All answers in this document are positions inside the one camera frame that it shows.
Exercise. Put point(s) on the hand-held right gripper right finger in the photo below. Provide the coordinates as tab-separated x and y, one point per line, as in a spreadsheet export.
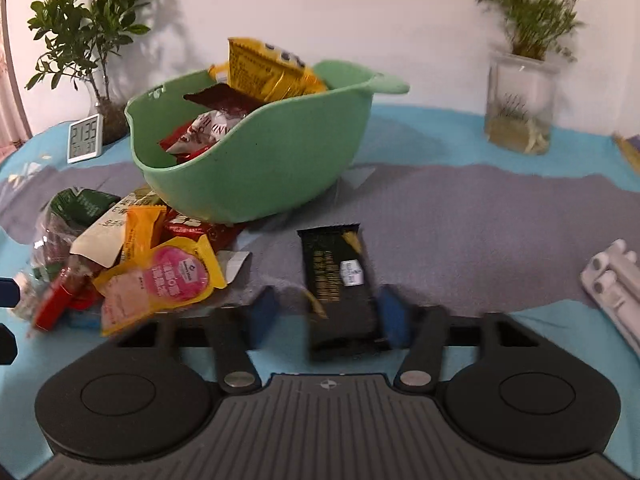
395	320

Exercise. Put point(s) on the clear bag with green packet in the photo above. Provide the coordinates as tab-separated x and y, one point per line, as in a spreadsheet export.
80	205

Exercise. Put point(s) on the pink patterned curtain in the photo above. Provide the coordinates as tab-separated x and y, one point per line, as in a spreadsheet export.
10	110

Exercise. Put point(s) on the blue grey printed bedsheet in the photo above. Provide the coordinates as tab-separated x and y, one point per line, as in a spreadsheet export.
475	200

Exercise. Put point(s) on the silver foil packet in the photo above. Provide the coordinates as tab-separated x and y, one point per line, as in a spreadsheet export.
235	265

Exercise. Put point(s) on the red white snack bag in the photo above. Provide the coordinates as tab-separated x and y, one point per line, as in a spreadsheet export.
210	127

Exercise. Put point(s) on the thin plant in glass jar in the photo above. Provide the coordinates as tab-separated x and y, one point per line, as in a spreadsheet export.
520	110

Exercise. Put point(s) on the red stick packet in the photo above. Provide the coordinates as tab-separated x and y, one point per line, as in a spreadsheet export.
57	300

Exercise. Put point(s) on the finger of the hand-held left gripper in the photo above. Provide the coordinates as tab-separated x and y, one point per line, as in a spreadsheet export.
7	292
7	345

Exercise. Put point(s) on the white digital clock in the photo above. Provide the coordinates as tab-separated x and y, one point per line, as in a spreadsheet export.
85	137

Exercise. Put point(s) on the yellow snack packet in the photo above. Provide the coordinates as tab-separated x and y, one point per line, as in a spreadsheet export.
260	75

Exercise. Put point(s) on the orange snack packet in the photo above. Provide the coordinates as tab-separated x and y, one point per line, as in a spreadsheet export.
142	230

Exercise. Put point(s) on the leafy plant in glass vase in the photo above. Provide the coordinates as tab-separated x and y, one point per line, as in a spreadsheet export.
85	30

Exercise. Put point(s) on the black snack bar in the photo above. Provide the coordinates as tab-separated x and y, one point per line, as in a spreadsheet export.
332	270

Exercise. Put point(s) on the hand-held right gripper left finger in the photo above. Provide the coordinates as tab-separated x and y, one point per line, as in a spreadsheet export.
262	315

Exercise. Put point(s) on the white beige snack packet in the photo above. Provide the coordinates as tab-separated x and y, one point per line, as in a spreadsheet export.
97	240

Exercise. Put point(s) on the green plastic bowl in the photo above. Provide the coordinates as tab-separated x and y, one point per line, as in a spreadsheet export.
260	160

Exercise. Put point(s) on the yellow pink jelly pouch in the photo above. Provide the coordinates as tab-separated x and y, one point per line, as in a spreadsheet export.
165	280

